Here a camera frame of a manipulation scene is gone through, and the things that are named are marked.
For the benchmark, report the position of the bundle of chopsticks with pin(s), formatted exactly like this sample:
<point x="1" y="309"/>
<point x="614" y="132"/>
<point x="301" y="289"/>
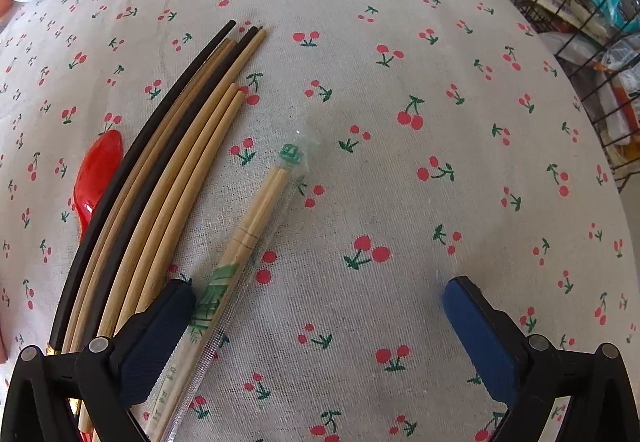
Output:
<point x="142" y="222"/>

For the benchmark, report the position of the pile of snack packets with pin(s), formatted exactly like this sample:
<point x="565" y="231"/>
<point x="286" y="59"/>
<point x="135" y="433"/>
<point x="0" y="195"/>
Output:
<point x="620" y="87"/>

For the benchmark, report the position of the plastic-wrapped disposable chopsticks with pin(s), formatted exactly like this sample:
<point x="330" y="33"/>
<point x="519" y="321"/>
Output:
<point x="250" y="227"/>

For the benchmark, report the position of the wooden chopstick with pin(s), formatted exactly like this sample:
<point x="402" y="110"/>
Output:
<point x="107" y="222"/>
<point x="166" y="122"/>
<point x="165" y="222"/>
<point x="182" y="222"/>

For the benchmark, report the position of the black chopstick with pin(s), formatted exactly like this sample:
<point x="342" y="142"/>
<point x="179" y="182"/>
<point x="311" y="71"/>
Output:
<point x="150" y="117"/>
<point x="176" y="122"/>

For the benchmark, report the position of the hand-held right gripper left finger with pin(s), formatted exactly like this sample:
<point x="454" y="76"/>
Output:
<point x="160" y="337"/>

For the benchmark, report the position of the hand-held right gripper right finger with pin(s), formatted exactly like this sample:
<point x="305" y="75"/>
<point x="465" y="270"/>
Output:
<point x="475" y="337"/>

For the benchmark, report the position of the red plastic spoon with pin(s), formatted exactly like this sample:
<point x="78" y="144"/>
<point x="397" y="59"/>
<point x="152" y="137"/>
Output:
<point x="102" y="157"/>

